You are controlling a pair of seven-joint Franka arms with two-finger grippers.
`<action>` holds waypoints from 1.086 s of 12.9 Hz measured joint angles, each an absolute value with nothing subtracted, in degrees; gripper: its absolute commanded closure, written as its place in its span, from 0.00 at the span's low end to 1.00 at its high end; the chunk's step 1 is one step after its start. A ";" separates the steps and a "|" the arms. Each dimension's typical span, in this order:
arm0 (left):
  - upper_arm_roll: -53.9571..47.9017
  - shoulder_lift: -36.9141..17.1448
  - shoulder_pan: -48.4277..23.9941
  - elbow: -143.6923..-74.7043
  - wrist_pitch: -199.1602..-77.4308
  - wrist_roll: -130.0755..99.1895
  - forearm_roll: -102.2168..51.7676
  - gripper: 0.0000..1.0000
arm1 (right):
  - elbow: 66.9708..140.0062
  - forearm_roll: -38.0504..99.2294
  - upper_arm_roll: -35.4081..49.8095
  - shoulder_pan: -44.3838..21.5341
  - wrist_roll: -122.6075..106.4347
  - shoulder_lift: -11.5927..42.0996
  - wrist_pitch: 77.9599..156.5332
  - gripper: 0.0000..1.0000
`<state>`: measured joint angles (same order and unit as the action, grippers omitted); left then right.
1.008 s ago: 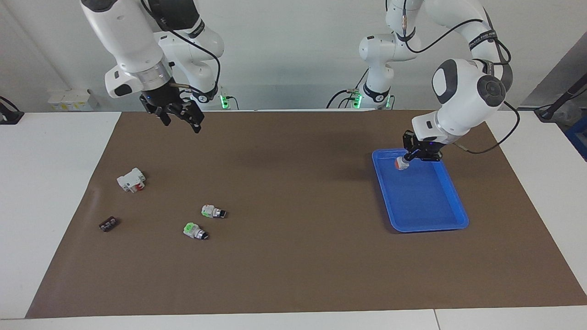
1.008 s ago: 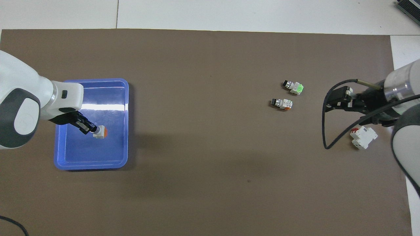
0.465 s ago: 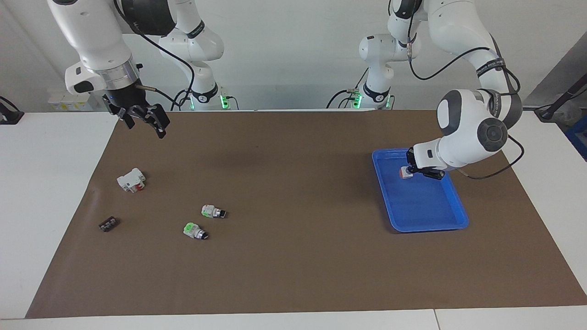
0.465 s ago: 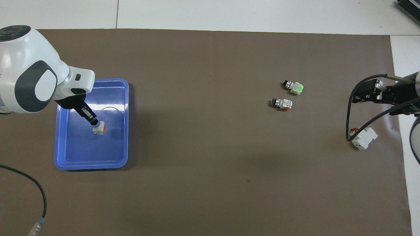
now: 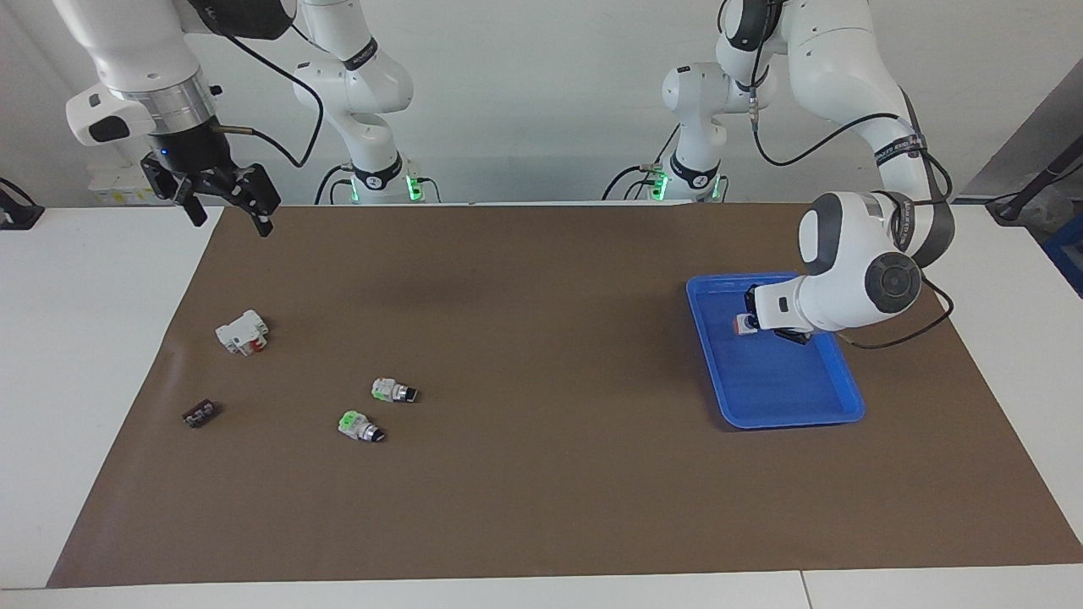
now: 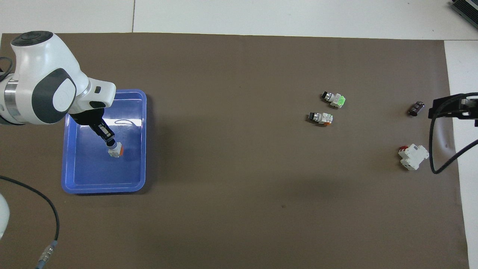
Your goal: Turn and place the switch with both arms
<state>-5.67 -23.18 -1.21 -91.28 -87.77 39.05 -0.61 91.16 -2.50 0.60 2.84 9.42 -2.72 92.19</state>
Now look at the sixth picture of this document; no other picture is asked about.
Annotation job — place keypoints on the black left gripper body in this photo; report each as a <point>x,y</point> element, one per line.
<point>89,116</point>

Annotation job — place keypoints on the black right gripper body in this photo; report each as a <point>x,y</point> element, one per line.
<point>471,106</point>

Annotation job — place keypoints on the orange and white switch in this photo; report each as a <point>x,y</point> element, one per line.
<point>116,150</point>

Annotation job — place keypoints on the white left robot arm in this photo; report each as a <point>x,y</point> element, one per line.
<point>41,74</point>

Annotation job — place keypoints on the black terminal block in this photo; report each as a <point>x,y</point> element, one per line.
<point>416,108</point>

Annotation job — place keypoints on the blue plastic tray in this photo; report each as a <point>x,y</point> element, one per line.
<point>97,172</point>

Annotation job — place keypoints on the white and red circuit breaker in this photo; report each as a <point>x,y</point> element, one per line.
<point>413,156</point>

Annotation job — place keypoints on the grey ribbed device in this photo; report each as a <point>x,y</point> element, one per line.
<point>466,9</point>

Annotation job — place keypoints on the brown table mat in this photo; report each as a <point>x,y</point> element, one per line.
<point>239,209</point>

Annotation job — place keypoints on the green and white switch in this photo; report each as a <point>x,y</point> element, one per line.
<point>336,99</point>

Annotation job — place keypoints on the white switch with small tabs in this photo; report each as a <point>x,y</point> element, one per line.
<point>323,118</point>

